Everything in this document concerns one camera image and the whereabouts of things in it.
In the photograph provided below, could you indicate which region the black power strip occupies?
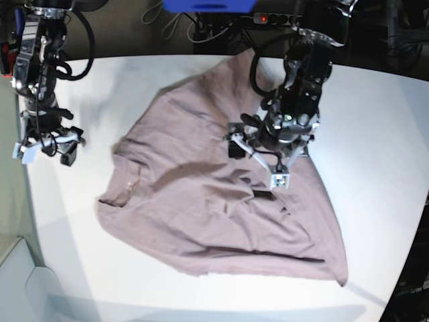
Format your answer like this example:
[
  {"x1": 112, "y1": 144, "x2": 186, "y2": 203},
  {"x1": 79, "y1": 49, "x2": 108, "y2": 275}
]
[{"x1": 252, "y1": 13, "x2": 294, "y2": 26}]

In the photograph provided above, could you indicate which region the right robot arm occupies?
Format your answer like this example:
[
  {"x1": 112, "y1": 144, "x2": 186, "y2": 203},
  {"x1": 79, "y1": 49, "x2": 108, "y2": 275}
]
[{"x1": 11, "y1": 1, "x2": 96, "y2": 166}]

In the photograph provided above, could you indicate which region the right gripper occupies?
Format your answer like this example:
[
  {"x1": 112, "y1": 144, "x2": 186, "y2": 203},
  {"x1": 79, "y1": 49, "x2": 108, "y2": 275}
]
[{"x1": 19, "y1": 110, "x2": 84, "y2": 158}]

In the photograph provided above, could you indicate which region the white looped cable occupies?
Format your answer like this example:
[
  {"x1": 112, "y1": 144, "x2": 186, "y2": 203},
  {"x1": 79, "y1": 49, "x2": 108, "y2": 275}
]
[{"x1": 140, "y1": 0, "x2": 184, "y2": 40}]

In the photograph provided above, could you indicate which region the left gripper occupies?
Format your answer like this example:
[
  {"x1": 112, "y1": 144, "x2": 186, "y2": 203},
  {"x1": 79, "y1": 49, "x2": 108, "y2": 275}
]
[{"x1": 223, "y1": 113, "x2": 318, "y2": 200}]

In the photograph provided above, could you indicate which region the blue box at top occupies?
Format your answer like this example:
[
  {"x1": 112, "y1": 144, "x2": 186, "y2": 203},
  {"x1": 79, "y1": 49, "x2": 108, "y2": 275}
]
[{"x1": 162, "y1": 0, "x2": 256, "y2": 13}]

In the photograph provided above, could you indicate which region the mauve pink t-shirt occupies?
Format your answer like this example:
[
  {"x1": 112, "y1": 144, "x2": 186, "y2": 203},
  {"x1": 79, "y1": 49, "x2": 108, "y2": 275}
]
[{"x1": 97, "y1": 50, "x2": 348, "y2": 285}]

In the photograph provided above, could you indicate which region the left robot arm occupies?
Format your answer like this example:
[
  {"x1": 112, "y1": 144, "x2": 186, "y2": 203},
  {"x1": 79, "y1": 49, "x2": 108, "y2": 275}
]
[{"x1": 225, "y1": 1, "x2": 356, "y2": 191}]

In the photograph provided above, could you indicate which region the red and black clamp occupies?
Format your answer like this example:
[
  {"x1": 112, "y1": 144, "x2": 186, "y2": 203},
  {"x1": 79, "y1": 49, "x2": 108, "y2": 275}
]
[{"x1": 0, "y1": 42, "x2": 13, "y2": 78}]

